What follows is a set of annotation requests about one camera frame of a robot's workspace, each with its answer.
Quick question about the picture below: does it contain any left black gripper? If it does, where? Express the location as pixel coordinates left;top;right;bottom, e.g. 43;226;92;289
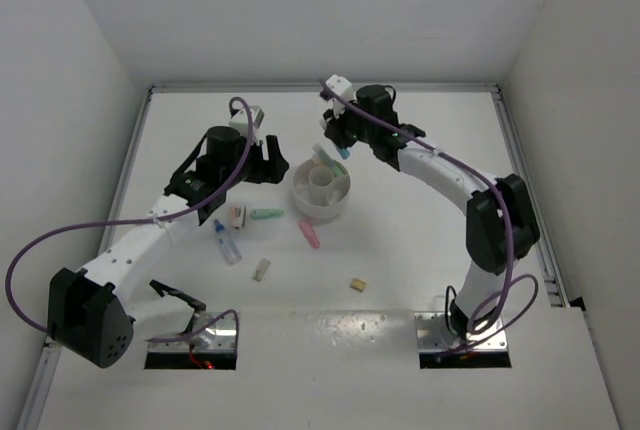
220;133;287;189

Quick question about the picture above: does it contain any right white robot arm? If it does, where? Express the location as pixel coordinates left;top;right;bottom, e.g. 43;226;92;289
320;75;540;341

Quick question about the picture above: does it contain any tan eraser right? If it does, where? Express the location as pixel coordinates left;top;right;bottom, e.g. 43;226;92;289
350;278;367;293

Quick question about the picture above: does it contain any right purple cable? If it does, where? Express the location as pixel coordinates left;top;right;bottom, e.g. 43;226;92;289
319;84;540;354

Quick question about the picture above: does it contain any aluminium frame rail left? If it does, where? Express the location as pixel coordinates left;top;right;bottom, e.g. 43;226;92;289
19;89;153;430

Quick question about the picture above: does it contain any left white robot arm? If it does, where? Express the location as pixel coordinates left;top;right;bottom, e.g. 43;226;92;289
46;126;289;368

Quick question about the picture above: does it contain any metal base plate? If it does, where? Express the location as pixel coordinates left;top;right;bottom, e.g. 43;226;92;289
149;309;240;352
414;312;508;355

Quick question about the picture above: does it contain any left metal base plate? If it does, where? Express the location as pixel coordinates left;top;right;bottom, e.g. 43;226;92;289
149;309;240;352

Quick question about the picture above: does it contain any clear blue-cap bottle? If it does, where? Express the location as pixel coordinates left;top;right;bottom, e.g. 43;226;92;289
213;219;242;266

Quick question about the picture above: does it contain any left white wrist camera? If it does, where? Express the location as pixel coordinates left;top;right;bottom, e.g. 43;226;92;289
228;105;264;140

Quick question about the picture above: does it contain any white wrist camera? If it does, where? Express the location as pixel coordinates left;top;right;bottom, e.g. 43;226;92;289
319;74;355;118
228;105;264;140

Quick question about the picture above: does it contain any aluminium frame rail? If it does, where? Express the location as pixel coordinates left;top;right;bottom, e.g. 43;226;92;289
19;89;153;430
492;87;570;308
149;82;499;94

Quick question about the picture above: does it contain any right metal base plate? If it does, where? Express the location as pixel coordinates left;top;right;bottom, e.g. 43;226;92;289
414;312;508;355

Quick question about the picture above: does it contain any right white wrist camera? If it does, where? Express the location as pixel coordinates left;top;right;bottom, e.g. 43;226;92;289
319;74;355;118

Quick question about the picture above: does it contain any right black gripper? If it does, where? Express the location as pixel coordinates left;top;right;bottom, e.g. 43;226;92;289
323;97;375;150

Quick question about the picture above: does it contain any green highlighter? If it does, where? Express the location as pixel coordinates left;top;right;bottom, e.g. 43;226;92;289
312;144;348;177
250;208;284;220

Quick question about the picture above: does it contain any aluminium frame rail right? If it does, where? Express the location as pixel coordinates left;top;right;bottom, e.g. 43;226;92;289
492;87;570;308

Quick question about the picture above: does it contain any beige eraser left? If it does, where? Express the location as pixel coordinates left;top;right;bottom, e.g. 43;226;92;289
253;258;271;282

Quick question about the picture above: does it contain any aluminium frame rail back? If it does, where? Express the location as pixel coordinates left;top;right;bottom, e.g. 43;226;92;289
149;82;499;94

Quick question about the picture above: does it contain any pink highlighter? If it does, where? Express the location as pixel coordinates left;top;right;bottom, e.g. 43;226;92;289
298;219;320;249

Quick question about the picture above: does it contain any white round divided organizer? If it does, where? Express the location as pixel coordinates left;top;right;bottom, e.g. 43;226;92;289
292;159;351;221

